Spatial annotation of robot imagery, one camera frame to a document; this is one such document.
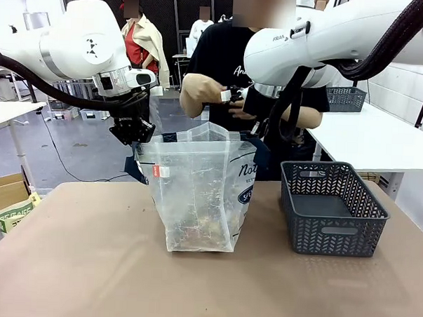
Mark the person in black t-shirt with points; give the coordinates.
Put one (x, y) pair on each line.
(219, 50)

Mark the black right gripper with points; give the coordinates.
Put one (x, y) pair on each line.
(254, 100)

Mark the person's right forearm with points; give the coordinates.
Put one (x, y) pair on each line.
(191, 94)

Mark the dark storage box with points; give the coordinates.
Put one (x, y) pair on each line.
(61, 106)

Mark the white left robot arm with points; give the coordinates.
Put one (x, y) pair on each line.
(86, 47)

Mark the brown cardboard box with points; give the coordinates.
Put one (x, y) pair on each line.
(2, 195)

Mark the dark grey woven plastic basket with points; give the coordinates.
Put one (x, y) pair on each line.
(345, 99)
(334, 234)

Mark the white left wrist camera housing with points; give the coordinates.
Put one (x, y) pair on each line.
(141, 78)

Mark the large white side table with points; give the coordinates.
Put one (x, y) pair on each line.
(374, 137)

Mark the person's left forearm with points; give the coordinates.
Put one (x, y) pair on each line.
(306, 118)

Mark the white plastic storage crate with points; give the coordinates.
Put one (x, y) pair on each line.
(93, 114)

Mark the green and white paper bag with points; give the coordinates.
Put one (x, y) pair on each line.
(14, 214)

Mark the person's left hand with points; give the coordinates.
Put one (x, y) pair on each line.
(243, 114)

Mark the person's right hand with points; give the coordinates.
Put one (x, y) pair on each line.
(211, 90)

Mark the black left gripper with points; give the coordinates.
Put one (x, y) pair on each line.
(132, 127)

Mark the small white boxed item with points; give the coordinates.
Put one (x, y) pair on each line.
(225, 96)

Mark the white table with leg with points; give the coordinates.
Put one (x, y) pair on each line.
(6, 112)

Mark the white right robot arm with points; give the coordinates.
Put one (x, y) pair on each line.
(325, 40)

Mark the figure in white clothes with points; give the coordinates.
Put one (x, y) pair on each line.
(199, 28)

